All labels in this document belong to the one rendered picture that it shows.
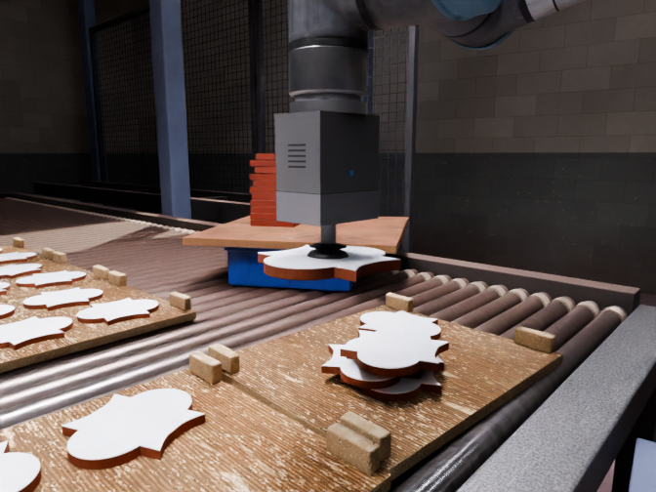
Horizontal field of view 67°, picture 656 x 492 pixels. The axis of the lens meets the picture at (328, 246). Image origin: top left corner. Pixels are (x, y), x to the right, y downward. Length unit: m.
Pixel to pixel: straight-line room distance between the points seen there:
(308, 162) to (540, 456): 0.39
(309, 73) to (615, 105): 4.83
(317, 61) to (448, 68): 5.19
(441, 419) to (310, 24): 0.44
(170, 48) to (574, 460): 2.22
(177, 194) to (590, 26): 4.06
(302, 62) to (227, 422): 0.39
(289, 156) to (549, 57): 4.96
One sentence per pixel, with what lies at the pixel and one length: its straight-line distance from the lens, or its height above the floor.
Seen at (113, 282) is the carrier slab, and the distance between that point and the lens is 1.25.
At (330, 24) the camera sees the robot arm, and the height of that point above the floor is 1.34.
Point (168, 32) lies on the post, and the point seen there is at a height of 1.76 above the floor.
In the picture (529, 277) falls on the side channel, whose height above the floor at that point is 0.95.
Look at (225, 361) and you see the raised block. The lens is 0.71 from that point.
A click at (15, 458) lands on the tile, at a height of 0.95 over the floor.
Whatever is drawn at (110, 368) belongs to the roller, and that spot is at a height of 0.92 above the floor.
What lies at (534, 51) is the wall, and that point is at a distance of 5.41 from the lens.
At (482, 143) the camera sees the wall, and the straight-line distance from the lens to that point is 5.45.
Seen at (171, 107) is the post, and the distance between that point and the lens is 2.43.
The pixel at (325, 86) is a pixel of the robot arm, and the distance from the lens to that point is 0.47.
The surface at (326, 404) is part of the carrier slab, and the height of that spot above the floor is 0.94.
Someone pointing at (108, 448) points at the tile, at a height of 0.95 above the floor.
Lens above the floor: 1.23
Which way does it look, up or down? 10 degrees down
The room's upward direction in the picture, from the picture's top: straight up
